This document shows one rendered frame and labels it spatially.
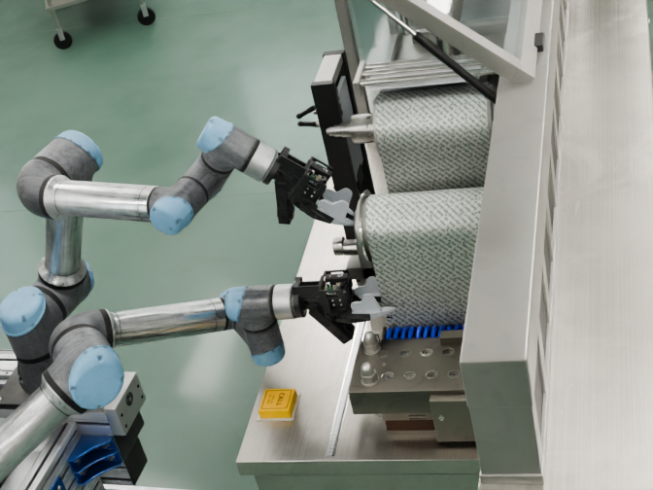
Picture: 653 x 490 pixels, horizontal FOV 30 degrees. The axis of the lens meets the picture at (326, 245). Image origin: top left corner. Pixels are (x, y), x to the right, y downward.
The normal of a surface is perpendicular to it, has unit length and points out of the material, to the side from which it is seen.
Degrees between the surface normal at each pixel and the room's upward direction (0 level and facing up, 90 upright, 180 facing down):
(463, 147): 92
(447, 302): 90
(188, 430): 0
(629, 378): 0
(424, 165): 92
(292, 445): 0
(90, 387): 87
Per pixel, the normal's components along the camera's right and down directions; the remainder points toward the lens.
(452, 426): -0.18, 0.59
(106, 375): 0.55, 0.33
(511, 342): -0.20, -0.80
